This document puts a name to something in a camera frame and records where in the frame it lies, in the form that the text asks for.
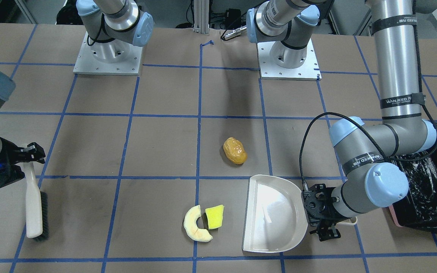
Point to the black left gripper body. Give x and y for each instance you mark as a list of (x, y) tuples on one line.
[(327, 228)]

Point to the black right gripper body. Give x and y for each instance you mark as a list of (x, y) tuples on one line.
[(9, 160)]

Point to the beige plastic dustpan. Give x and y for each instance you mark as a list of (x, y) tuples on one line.
[(275, 219)]

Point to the beige hand brush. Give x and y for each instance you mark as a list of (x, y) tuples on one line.
[(37, 226)]

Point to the yellow ball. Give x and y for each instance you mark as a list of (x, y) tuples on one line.
[(235, 151)]

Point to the yellow sponge piece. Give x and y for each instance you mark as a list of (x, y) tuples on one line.
[(214, 216)]

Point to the cream crescent bread piece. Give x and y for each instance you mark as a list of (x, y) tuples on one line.
[(191, 228)]

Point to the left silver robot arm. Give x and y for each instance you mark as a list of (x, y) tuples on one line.
[(367, 152)]

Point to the black bag lined bin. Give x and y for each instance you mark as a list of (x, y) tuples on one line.
[(418, 210)]

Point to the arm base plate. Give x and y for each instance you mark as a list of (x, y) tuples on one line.
[(112, 58), (277, 62)]

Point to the aluminium frame post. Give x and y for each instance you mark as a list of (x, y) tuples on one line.
[(201, 16)]

